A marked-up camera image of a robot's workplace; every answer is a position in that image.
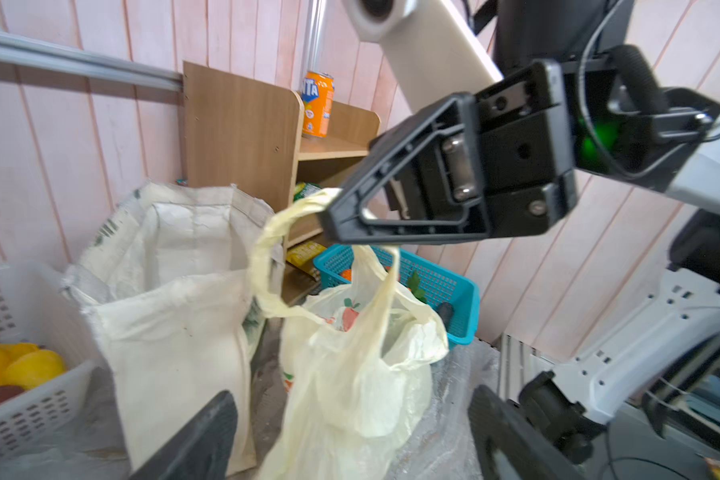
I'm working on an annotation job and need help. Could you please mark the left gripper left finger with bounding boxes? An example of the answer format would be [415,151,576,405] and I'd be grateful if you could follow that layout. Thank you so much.
[130,391,238,480]

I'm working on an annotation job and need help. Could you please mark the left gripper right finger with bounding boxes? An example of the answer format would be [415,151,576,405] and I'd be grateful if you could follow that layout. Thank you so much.
[467,385,582,479]

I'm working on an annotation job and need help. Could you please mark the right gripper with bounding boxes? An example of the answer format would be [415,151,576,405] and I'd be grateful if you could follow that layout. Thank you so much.
[319,60,577,245]

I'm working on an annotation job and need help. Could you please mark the yellow plastic bag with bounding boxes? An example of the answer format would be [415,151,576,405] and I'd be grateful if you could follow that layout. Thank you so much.
[249,188,449,479]

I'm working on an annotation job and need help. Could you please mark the canvas tote bag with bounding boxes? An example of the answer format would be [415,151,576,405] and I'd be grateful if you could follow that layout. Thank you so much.
[63,182,273,475]

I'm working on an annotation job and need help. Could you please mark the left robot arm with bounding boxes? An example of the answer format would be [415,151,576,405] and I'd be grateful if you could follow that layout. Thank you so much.
[131,371,606,479]

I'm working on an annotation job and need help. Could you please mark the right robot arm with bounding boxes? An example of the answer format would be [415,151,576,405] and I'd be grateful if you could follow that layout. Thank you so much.
[320,1,720,424]

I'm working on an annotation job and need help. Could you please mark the teal plastic basket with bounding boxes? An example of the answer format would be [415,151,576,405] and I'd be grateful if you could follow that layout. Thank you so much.
[314,244,480,349]

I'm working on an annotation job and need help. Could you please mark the green snack packet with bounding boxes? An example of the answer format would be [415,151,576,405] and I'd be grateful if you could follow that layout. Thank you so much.
[293,182,322,202]

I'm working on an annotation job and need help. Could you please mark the orange soda can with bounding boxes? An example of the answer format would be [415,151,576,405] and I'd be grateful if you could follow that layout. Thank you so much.
[301,71,334,138]

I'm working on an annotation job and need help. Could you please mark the yellow snack packet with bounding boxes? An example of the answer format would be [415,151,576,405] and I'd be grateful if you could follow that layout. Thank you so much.
[286,240,326,281]

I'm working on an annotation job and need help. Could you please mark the wooden shelf unit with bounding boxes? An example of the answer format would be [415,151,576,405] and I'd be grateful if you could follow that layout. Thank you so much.
[182,61,383,304]

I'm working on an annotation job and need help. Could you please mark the white plastic basket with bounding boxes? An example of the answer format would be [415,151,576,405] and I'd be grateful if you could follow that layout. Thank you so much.
[0,263,100,463]

